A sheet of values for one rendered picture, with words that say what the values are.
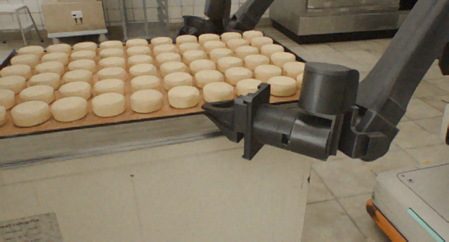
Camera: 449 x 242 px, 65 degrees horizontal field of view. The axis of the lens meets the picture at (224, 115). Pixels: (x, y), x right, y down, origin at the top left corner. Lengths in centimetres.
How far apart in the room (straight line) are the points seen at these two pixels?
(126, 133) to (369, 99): 37
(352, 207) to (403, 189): 35
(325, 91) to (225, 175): 28
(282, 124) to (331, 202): 135
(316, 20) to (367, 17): 63
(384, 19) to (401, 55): 404
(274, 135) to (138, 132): 23
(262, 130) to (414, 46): 23
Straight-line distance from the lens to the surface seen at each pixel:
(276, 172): 69
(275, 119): 48
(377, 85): 53
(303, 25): 405
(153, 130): 59
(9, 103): 65
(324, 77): 45
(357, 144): 49
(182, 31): 95
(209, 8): 100
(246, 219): 74
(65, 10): 421
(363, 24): 442
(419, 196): 152
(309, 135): 47
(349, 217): 175
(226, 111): 50
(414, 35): 55
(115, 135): 59
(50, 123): 57
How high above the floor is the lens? 115
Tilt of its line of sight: 28 degrees down
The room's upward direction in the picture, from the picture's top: straight up
